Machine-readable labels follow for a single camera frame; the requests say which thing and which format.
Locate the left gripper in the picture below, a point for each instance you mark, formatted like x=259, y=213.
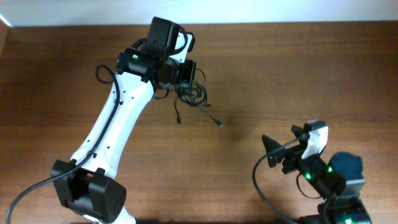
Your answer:
x=189, y=72

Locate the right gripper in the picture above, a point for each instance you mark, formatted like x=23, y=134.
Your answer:
x=293, y=154

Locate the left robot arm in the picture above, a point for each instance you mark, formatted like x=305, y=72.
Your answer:
x=86, y=183

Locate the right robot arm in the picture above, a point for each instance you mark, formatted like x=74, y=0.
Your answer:
x=338, y=181

